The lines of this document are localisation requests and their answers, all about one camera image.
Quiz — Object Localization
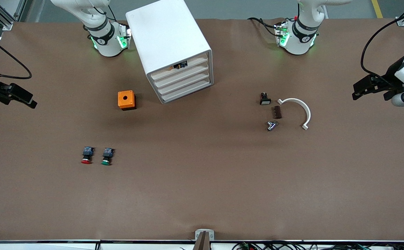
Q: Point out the red push button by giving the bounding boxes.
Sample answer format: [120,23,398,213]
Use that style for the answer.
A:
[81,146,95,165]

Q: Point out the green push button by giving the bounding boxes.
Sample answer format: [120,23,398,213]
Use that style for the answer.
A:
[101,147,115,166]

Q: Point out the white drawer cabinet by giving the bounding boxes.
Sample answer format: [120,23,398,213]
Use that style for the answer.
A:
[125,0,214,105]

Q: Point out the brown table mat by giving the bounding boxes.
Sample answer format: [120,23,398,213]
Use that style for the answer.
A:
[0,17,404,242]

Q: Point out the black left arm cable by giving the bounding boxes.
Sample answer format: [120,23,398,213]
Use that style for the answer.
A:
[360,6,404,75]

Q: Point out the white curved bracket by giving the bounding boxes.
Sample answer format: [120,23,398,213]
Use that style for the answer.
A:
[277,98,312,131]

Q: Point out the orange button enclosure box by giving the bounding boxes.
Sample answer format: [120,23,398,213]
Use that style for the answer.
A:
[117,90,137,111]

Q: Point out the black base cable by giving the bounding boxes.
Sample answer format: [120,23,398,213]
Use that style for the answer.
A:
[247,17,279,36]

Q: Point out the tangled cables bundle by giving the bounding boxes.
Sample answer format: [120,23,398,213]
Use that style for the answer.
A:
[232,241,404,250]

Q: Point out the grey metal clamp bracket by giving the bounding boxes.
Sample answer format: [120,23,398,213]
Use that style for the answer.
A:
[195,229,215,250]

